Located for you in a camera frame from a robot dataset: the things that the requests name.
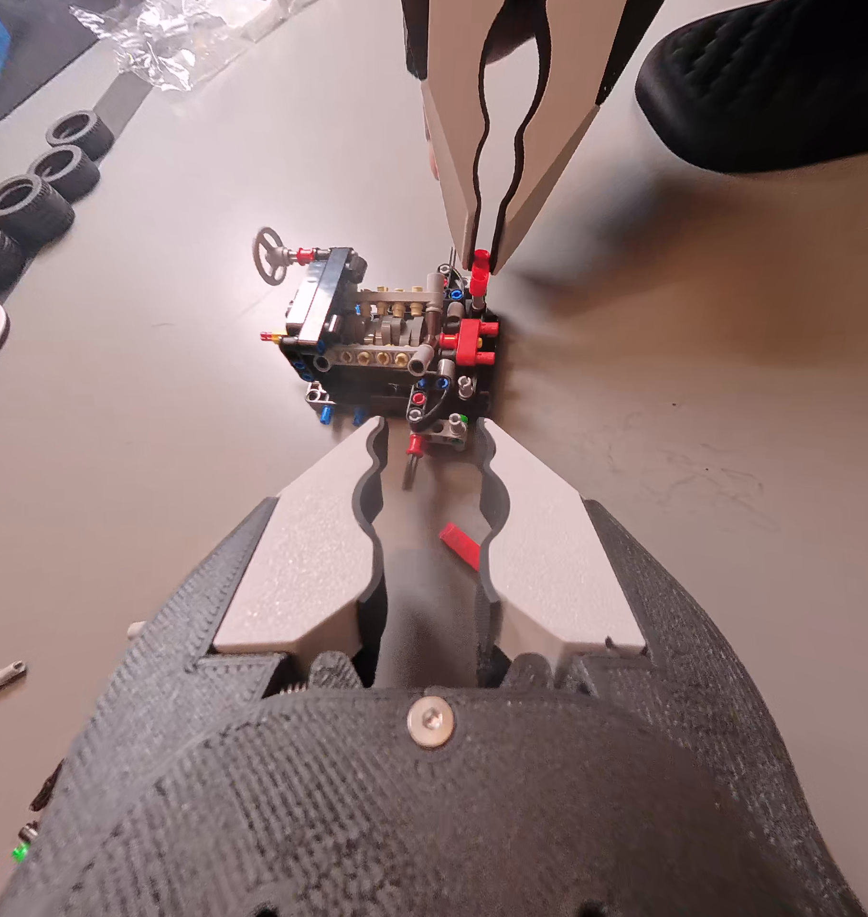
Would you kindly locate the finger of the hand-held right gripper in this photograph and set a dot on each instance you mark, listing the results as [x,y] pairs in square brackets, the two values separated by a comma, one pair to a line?
[570,93]
[452,86]

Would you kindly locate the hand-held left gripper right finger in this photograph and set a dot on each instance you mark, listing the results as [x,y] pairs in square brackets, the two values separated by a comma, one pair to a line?
[563,580]

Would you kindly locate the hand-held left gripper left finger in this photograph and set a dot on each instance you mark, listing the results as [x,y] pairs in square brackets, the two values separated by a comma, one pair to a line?
[305,573]

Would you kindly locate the red lego beam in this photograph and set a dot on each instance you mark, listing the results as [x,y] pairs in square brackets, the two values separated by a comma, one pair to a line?
[480,269]
[462,546]

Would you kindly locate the lego car chassis assembly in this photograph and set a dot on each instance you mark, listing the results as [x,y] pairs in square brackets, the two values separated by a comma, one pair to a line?
[326,301]

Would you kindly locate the grey lego pin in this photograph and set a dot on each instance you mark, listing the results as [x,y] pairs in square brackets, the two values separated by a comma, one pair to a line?
[0,677]

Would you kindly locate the black lego pin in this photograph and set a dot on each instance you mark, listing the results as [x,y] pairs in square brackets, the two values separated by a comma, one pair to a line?
[47,788]

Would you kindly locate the green and black lego piece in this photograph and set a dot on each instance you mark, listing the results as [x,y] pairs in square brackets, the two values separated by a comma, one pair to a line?
[24,845]

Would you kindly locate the person's right hand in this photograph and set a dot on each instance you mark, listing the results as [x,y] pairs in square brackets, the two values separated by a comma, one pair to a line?
[431,143]

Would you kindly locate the empty clear plastic bag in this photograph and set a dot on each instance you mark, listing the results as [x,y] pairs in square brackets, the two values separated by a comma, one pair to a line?
[168,43]

